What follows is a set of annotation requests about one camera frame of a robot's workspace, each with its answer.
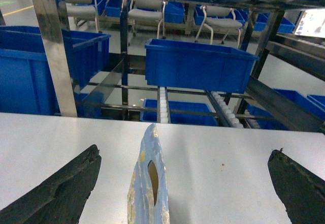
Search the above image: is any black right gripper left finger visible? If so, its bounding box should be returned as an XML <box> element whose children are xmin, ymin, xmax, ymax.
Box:
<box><xmin>1</xmin><ymin>144</ymin><xmax>102</xmax><ymax>223</ymax></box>

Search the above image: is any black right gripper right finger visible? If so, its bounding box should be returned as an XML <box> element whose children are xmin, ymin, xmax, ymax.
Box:
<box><xmin>267</xmin><ymin>150</ymin><xmax>324</xmax><ymax>223</ymax></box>

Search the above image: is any flower print gift bag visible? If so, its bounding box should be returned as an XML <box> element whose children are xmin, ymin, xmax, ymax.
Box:
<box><xmin>127</xmin><ymin>123</ymin><xmax>171</xmax><ymax>223</ymax></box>

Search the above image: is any blue bin left shelf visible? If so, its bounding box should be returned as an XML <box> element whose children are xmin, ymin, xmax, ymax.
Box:
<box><xmin>1</xmin><ymin>26</ymin><xmax>111</xmax><ymax>115</ymax></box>

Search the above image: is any blue bin shelf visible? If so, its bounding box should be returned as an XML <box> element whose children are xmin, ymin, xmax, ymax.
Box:
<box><xmin>145</xmin><ymin>39</ymin><xmax>259</xmax><ymax>94</ymax></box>
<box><xmin>1</xmin><ymin>26</ymin><xmax>111</xmax><ymax>115</ymax></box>

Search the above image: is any blue bin centre shelf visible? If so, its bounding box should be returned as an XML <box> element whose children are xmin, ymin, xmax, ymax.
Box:
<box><xmin>145</xmin><ymin>39</ymin><xmax>259</xmax><ymax>94</ymax></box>

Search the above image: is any grey chair right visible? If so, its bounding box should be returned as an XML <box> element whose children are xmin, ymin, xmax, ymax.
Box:
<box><xmin>194</xmin><ymin>5</ymin><xmax>243</xmax><ymax>48</ymax></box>

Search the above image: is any grey chair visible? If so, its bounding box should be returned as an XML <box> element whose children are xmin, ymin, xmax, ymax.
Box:
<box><xmin>194</xmin><ymin>5</ymin><xmax>243</xmax><ymax>48</ymax></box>
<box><xmin>64</xmin><ymin>0</ymin><xmax>100</xmax><ymax>33</ymax></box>
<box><xmin>128</xmin><ymin>0</ymin><xmax>168</xmax><ymax>39</ymax></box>

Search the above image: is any grey chair left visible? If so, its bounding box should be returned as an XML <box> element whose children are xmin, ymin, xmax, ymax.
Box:
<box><xmin>64</xmin><ymin>0</ymin><xmax>100</xmax><ymax>33</ymax></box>

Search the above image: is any grey chair middle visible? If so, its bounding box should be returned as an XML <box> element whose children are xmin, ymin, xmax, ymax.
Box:
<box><xmin>128</xmin><ymin>0</ymin><xmax>168</xmax><ymax>39</ymax></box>

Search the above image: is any steel roller rack frame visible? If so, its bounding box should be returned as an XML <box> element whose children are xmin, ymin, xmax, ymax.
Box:
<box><xmin>0</xmin><ymin>0</ymin><xmax>325</xmax><ymax>133</ymax></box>

